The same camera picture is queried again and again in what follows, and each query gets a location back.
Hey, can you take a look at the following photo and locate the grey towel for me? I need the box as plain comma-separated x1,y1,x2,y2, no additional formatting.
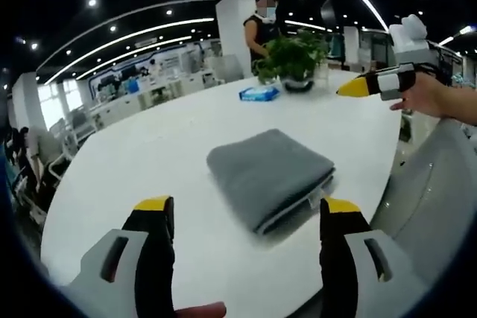
206,128,337,236

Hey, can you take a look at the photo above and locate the person's right hand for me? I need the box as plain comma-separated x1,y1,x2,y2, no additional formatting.
390,71,454,118

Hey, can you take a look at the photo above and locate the person's left hand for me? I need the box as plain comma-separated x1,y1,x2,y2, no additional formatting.
174,301,227,318

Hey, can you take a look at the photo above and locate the green potted plant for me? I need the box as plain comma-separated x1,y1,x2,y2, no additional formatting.
253,29,330,94

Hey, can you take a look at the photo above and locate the blue wet wipes packet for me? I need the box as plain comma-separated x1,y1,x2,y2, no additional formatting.
238,86,281,103

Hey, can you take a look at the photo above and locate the white office chair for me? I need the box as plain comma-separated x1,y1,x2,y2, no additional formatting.
43,133,81,188

